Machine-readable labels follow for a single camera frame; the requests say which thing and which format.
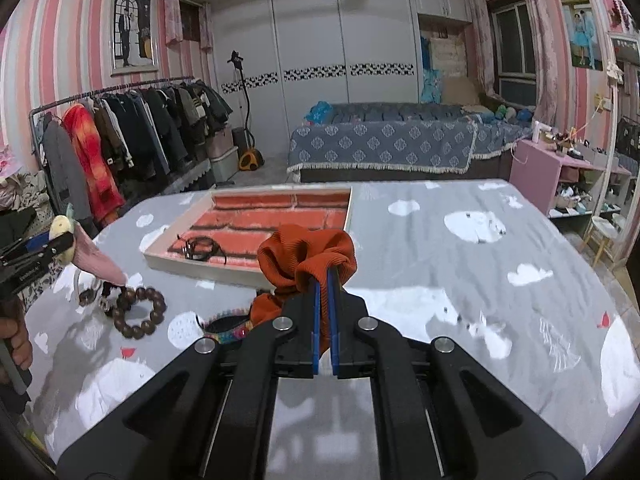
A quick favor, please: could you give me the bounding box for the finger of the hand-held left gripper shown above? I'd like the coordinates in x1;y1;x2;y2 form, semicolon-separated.
0;236;52;263
0;233;76;273

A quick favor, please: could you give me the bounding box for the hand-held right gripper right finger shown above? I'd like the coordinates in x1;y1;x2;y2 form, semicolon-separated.
327;270;587;480

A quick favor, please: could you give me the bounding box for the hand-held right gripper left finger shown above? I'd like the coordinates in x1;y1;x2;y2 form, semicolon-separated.
56;279;321;480

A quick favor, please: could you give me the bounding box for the pink plush hair accessory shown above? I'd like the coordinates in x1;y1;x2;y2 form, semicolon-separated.
49;215;129;287

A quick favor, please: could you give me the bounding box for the orange scrunchie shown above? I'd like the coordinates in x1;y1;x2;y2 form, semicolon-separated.
249;224;359;356

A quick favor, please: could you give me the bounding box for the brick pattern tray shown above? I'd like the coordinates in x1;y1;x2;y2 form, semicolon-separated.
143;185;354;291

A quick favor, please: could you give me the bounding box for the person's left hand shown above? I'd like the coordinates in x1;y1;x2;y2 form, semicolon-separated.
0;300;34;386

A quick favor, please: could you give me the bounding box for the patterned cloth pile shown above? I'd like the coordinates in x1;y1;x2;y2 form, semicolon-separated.
0;147;56;211

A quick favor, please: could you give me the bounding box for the grey printed tablecloth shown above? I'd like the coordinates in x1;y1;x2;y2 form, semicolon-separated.
20;177;640;480

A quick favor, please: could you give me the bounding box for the row of hanging clothes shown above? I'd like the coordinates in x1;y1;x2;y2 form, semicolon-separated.
40;80;234;231

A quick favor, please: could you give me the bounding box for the metal clothes rack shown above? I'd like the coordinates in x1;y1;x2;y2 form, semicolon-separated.
28;76;197;161

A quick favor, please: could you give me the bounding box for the yellow garment steamer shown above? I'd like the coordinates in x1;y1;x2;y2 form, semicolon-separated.
226;51;266;171

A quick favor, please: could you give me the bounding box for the white storage box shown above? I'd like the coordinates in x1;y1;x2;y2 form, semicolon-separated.
209;152;240;183

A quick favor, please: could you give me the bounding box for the blue patterned bedspread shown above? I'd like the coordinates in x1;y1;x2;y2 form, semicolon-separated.
287;102;533;176

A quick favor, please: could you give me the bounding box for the pink storage box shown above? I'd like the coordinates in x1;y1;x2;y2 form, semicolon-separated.
205;127;236;161

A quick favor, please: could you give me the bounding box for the blue plastic bag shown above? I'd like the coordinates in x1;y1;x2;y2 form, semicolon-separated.
305;101;333;125

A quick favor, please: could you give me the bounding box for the pink cabinet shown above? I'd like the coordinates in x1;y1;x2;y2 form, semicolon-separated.
509;137;633;221

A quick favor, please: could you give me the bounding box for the blue hanging garment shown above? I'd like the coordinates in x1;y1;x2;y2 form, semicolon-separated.
420;35;443;103

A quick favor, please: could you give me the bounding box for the small curtained window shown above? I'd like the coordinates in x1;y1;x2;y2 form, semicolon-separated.
164;0;214;51

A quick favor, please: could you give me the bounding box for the pile of pillows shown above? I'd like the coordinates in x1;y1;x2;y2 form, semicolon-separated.
462;101;536;124

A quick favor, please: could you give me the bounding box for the white stool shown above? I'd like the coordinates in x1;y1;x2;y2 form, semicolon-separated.
581;216;622;267

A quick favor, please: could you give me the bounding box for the white wardrobe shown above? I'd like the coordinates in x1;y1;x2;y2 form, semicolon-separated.
212;0;473;121

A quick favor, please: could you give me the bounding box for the pink floral curtain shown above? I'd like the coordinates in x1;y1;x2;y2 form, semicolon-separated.
520;0;559;126
467;0;501;100

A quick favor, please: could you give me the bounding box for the standing mirror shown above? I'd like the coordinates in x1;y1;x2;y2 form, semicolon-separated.
602;31;640;272

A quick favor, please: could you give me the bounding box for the silver charm bracelet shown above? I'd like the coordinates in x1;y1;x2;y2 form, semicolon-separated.
75;267;118;316

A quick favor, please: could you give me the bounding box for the colourful beaded bracelet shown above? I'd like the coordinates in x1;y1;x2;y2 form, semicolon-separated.
197;310;254;344

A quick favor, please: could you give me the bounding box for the brown wooden bead bracelet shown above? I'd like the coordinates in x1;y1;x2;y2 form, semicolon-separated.
112;285;169;341

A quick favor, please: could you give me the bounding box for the black leather bracelet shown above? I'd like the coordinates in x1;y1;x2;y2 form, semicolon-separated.
167;235;229;265

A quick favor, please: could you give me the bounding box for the dark bed frame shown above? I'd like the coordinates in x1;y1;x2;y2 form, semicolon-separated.
299;152;516;184

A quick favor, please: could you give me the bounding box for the framed wall poster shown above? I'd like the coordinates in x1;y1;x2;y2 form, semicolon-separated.
110;0;161;74

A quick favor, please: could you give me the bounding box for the wall photo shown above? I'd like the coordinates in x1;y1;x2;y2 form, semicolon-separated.
561;0;604;71

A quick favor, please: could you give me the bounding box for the red flower wall decoration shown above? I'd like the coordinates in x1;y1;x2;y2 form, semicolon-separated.
607;0;636;31

